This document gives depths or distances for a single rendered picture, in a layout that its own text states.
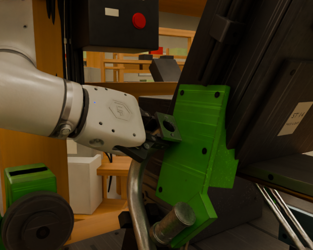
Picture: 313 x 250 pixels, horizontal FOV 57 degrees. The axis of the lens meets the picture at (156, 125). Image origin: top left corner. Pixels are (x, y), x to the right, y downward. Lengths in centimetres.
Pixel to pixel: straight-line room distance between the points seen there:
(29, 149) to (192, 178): 39
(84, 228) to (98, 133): 49
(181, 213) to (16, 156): 41
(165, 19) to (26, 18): 1195
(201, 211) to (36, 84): 28
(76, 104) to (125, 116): 9
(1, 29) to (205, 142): 32
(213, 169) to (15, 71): 31
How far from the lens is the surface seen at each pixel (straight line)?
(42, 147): 71
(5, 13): 43
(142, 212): 54
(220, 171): 49
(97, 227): 86
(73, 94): 40
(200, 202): 45
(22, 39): 46
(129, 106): 46
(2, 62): 39
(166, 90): 94
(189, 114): 49
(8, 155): 71
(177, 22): 1264
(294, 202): 104
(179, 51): 884
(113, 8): 66
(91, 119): 40
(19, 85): 38
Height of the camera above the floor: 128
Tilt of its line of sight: 9 degrees down
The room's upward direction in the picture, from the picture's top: straight up
